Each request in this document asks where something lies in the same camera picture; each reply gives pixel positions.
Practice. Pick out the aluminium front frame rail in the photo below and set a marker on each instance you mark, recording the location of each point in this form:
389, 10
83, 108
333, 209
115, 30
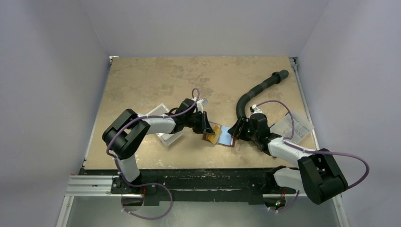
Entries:
89, 185

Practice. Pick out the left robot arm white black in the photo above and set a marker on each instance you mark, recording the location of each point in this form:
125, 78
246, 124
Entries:
125, 135

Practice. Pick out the clear plastic bin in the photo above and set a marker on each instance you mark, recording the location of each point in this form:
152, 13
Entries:
162, 127

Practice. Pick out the gold VIP card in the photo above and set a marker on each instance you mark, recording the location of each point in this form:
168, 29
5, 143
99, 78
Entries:
215, 137

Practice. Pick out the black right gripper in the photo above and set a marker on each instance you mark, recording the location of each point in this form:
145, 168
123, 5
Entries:
239, 129

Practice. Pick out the aluminium rail at table edge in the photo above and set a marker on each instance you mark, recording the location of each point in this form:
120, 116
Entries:
294, 65

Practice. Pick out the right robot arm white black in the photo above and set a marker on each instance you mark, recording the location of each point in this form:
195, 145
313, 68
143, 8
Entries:
318, 175

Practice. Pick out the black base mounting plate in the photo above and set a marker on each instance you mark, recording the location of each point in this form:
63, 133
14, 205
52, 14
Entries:
254, 186

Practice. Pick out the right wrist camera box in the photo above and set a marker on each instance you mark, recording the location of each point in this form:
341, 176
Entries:
254, 109

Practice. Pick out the clear plastic screw organizer box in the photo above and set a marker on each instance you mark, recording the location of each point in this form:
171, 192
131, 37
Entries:
302, 127

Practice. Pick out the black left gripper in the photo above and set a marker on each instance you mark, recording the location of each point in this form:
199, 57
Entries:
204, 127

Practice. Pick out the brown leather card holder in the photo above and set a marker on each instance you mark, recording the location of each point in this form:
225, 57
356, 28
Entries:
225, 139

